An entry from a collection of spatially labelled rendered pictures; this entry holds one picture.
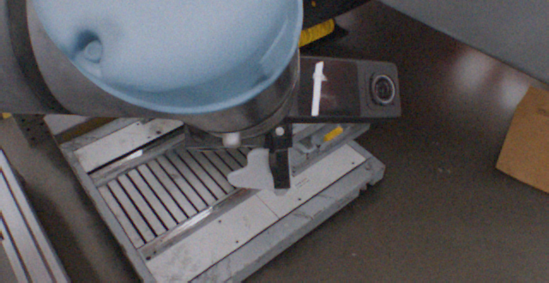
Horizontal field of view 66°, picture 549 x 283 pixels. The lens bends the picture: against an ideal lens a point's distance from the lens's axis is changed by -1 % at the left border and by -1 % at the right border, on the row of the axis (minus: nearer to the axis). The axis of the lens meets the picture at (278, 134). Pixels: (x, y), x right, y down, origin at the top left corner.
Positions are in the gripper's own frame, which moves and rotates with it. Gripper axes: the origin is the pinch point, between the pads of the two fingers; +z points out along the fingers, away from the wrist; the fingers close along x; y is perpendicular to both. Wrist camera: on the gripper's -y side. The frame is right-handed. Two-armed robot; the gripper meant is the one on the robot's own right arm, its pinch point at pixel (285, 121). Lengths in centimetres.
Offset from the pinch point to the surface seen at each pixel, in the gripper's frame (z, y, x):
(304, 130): 91, -3, -9
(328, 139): 95, -11, -6
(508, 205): 103, -70, 17
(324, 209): 89, -8, 16
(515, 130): 125, -86, -10
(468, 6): 26.4, -31.2, -22.3
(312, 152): 93, -5, -2
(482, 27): 26.7, -33.3, -18.5
